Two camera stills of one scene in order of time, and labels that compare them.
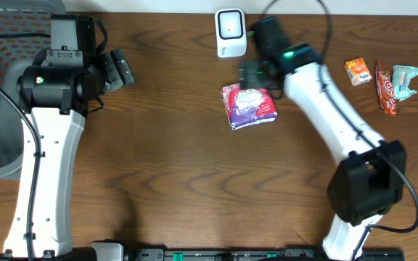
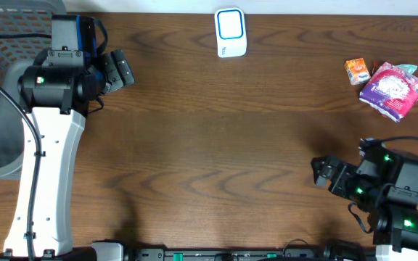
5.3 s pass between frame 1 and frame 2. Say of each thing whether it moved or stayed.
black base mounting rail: stayed
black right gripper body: moved
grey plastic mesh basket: stayed
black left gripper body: stayed
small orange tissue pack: stayed
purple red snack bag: moved
